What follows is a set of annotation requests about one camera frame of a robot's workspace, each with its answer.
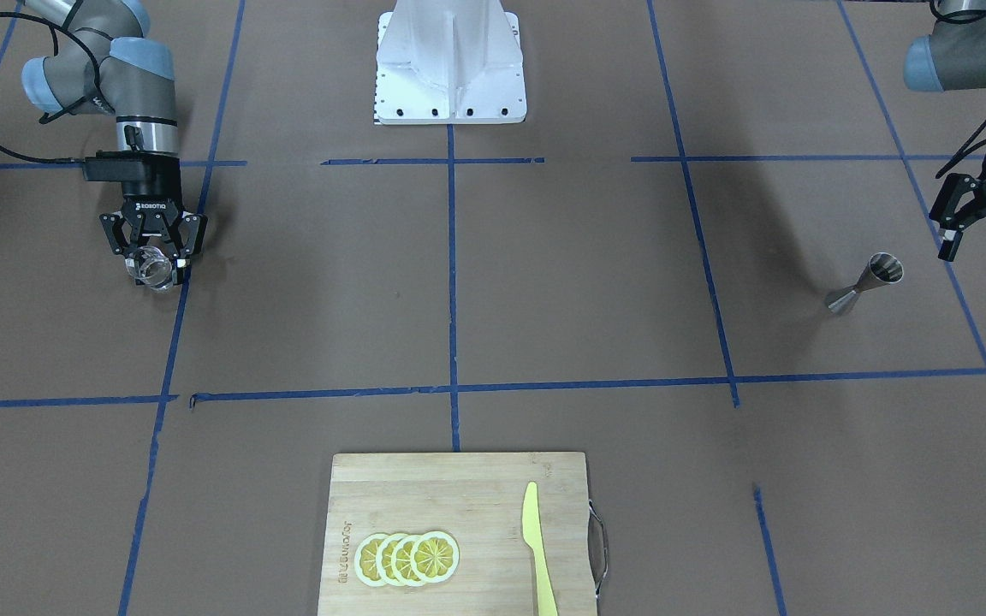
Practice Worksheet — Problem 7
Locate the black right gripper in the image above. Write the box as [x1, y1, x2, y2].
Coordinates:
[85, 151, 208, 285]

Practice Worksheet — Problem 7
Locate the clear glass measuring cup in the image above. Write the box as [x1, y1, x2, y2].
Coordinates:
[125, 246, 176, 292]

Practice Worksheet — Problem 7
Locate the steel double jigger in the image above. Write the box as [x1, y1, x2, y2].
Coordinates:
[824, 252, 904, 316]

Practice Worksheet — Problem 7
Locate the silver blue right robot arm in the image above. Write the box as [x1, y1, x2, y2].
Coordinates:
[22, 1, 207, 291]

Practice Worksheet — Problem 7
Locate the bamboo cutting board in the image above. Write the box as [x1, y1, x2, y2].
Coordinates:
[317, 452, 598, 615]

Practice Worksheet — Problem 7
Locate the yellow plastic knife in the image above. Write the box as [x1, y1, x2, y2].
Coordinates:
[520, 481, 559, 615]

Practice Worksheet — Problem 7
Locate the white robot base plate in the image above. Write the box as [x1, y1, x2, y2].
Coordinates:
[373, 1, 528, 126]

